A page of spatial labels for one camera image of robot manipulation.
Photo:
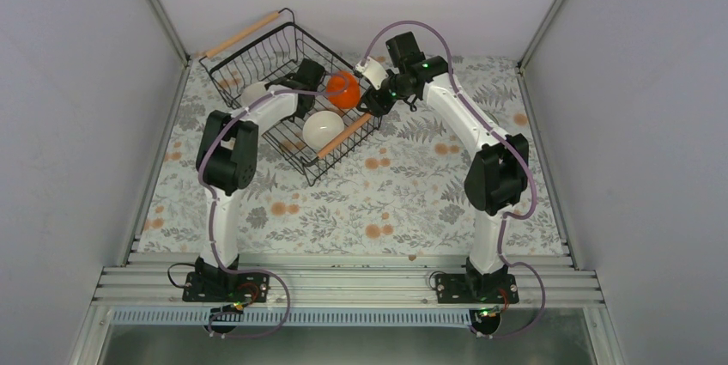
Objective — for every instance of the aluminium frame post right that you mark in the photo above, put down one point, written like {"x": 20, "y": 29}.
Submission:
{"x": 537, "y": 38}

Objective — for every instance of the floral table mat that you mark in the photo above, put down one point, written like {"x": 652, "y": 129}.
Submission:
{"x": 399, "y": 192}

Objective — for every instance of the aluminium rail base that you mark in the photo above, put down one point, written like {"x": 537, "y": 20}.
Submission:
{"x": 339, "y": 290}

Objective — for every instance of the aluminium frame post left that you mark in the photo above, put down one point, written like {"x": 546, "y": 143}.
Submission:
{"x": 169, "y": 30}

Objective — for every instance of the aluminium frame post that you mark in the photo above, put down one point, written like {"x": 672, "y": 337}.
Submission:
{"x": 169, "y": 30}
{"x": 537, "y": 38}

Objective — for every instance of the wooden rack handle far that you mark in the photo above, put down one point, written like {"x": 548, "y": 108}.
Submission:
{"x": 241, "y": 35}

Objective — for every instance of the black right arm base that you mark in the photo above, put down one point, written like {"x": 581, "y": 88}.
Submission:
{"x": 471, "y": 286}

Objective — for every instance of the wooden rack handle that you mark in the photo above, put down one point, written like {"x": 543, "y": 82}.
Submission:
{"x": 342, "y": 136}
{"x": 241, "y": 35}

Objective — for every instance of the white scalloped bowl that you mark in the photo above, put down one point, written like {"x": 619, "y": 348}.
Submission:
{"x": 252, "y": 93}

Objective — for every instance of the black wire dish rack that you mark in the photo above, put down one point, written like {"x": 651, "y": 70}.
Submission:
{"x": 275, "y": 54}

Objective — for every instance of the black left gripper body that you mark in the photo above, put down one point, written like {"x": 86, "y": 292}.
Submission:
{"x": 311, "y": 106}

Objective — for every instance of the wooden rack handle near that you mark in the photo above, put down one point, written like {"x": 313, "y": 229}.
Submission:
{"x": 342, "y": 136}

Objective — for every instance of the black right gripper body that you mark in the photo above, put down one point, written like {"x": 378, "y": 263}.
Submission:
{"x": 374, "y": 103}

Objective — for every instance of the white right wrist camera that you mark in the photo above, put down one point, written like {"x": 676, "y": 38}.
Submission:
{"x": 373, "y": 71}

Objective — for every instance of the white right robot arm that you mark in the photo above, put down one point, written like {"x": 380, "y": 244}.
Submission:
{"x": 499, "y": 172}

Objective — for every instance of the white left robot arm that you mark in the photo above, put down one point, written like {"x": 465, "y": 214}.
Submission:
{"x": 228, "y": 154}

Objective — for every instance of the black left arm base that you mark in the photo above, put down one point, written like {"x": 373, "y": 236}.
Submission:
{"x": 209, "y": 283}

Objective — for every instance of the orange glossy bowl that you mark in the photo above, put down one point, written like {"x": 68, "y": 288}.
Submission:
{"x": 343, "y": 90}

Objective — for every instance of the white ribbed bowl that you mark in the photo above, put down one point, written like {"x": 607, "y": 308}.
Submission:
{"x": 321, "y": 128}

